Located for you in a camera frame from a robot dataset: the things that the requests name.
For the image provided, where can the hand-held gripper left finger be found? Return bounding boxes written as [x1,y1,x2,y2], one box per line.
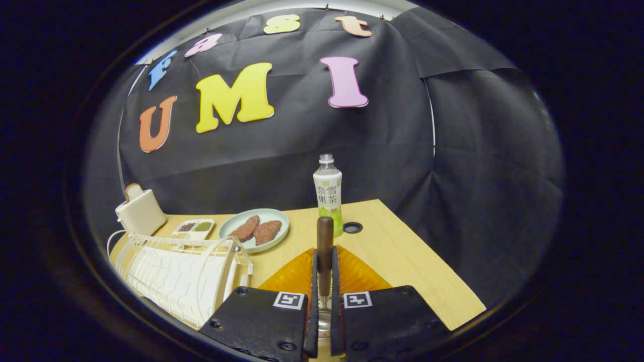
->
[198,248,320,361]

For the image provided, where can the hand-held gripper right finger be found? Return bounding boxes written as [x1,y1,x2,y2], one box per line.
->
[330,245,451,361]

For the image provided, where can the wooden handled metal spoon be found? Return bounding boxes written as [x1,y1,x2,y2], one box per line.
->
[316,216,335,312]

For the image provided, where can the white wire dish rack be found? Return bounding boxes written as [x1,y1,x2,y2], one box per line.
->
[107,230,255,330]

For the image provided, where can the small green plate with patties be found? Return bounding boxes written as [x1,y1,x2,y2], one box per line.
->
[219,208,290,254]

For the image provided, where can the brown meat patty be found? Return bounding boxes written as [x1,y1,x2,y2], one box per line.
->
[230,215,260,243]
[253,220,283,246]

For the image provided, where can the green tea bottle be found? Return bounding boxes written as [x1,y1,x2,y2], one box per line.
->
[313,154,344,238]

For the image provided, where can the white divided grain tray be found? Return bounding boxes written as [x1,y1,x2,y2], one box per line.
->
[170,218,215,241]

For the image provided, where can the white toaster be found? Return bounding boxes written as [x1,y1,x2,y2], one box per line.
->
[115,189,167,237]

